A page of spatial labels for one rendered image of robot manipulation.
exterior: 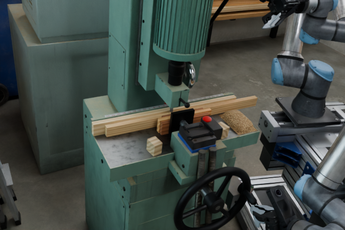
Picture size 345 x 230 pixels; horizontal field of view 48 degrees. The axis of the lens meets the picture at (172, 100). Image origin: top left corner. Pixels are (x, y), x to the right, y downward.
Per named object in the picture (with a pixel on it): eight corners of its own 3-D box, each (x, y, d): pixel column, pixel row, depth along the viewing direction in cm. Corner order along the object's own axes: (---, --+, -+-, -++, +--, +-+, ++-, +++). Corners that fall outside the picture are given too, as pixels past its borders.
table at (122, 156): (119, 204, 116) (119, 189, 113) (89, 144, 139) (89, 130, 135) (273, 158, 143) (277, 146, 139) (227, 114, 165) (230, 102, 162)
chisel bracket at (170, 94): (169, 112, 135) (172, 92, 131) (153, 92, 146) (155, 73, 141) (188, 109, 139) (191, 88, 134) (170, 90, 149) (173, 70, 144)
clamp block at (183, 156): (186, 177, 125) (189, 156, 120) (167, 152, 135) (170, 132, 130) (223, 167, 131) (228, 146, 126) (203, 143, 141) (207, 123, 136)
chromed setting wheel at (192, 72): (188, 95, 152) (192, 68, 145) (174, 80, 161) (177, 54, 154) (194, 94, 153) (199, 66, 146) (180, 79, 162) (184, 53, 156)
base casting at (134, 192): (128, 205, 133) (129, 186, 128) (82, 115, 175) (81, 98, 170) (233, 173, 153) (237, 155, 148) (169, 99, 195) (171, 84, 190)
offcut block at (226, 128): (212, 134, 142) (214, 124, 139) (219, 131, 144) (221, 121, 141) (221, 139, 139) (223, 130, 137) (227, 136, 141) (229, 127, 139)
